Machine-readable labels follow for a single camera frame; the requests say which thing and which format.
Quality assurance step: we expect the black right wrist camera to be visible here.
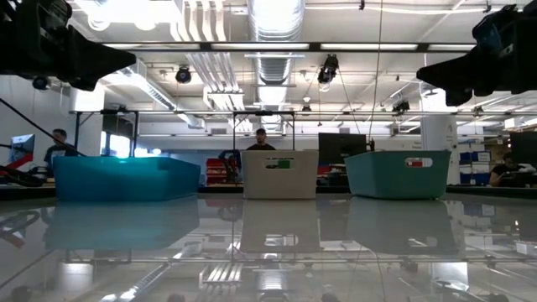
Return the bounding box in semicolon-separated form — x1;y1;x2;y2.
472;4;520;54

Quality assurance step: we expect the black overhead frame bar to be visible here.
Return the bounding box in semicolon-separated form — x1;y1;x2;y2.
102;41;477;53

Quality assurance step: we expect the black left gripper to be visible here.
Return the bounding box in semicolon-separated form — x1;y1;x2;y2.
0;20;138;92

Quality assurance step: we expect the red storage bins stack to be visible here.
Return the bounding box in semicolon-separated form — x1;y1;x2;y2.
205;158;231;185

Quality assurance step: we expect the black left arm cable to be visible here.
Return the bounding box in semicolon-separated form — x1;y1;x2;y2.
0;97;88;158

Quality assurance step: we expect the white plastic bin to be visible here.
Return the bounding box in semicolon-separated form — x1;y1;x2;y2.
241;149;320;200

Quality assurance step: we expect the teal plastic bin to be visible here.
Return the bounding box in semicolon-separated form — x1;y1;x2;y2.
343;149;453;200

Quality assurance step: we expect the lit computer monitor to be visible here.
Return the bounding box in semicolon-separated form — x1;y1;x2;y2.
8;133;36;164

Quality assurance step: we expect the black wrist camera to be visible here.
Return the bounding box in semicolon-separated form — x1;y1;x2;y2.
472;4;520;54
16;0;73;30

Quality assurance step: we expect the red and black machine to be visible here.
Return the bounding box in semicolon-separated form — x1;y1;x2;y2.
0;154;45;188

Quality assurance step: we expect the blue plastic bin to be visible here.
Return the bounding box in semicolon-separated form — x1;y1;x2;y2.
52;155;201;202

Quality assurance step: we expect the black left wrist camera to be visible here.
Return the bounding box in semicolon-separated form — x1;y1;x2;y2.
16;0;73;30

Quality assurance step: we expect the black computer monitor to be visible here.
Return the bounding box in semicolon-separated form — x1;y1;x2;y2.
510;132;537;169
317;133;368;165

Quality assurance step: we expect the black narrow metal frame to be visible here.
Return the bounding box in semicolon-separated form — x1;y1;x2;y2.
232;110;296;151

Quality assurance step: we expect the person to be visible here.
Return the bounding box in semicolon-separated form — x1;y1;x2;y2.
246;128;277;151
44;128;79;169
489;151;528;188

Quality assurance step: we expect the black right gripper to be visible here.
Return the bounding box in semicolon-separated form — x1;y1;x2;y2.
416;11;537;107

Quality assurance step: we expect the silver ventilation duct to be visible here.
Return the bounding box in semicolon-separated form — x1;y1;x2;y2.
247;0;306;87

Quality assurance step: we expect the black wide metal frame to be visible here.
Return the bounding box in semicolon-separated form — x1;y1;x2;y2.
73;109;140;157

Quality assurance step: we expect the blue storage bins shelf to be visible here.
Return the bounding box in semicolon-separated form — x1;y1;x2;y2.
459;150;492;185

